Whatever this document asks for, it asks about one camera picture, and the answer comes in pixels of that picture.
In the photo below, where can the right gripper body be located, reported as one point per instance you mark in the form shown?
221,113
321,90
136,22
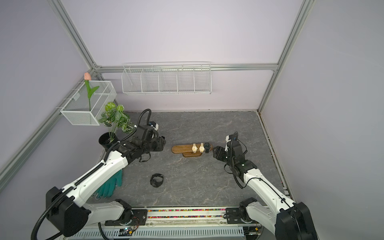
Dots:
222,156

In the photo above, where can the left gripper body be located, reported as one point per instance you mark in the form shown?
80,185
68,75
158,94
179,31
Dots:
153,145

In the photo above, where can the black watch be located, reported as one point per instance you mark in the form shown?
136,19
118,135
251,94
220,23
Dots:
207,147
156,180

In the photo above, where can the beige watch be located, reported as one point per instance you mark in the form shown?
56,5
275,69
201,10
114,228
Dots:
202,148
194,148

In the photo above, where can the wooden watch stand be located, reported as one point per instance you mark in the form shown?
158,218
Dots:
186,150

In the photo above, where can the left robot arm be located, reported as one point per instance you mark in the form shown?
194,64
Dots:
67,208

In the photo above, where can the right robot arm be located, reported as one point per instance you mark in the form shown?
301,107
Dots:
279,214

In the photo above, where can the green leafy plant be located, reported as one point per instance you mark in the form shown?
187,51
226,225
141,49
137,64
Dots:
114,118

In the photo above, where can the black vase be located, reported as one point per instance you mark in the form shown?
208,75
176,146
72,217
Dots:
106,140

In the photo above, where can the white mesh basket left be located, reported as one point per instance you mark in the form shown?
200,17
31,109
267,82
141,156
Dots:
76,109

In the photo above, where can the pink tulip flower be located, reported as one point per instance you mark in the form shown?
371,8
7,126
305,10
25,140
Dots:
90,90

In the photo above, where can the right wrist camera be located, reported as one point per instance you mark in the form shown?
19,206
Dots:
229,139

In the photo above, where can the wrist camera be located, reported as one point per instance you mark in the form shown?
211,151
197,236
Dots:
229,139
154,125

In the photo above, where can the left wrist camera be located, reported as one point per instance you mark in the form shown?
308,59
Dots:
154,125

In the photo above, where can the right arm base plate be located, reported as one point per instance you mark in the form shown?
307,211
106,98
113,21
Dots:
234,216

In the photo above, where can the colourful cable strip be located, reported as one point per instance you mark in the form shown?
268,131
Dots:
181,213

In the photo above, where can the white wire wall shelf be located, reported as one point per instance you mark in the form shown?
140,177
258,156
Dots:
167,78

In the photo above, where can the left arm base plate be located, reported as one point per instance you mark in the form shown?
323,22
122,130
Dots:
135,217

